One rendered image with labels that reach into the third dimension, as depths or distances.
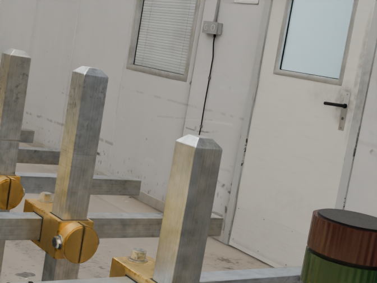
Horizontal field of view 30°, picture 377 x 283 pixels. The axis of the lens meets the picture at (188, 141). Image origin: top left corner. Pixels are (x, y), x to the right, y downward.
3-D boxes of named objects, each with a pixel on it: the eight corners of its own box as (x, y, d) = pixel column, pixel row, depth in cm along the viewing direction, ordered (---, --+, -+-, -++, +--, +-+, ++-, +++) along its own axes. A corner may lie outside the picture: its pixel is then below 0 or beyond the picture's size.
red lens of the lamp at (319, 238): (346, 237, 53) (352, 209, 52) (413, 264, 48) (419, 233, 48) (289, 239, 49) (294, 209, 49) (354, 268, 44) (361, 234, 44)
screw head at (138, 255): (140, 256, 80) (142, 246, 80) (150, 263, 78) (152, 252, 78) (124, 257, 79) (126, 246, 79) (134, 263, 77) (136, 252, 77)
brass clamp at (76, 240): (55, 232, 102) (60, 198, 101) (100, 263, 91) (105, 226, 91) (15, 232, 98) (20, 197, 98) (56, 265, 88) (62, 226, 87)
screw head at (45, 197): (49, 199, 100) (50, 191, 100) (55, 203, 98) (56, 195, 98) (35, 199, 99) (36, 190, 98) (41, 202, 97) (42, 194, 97)
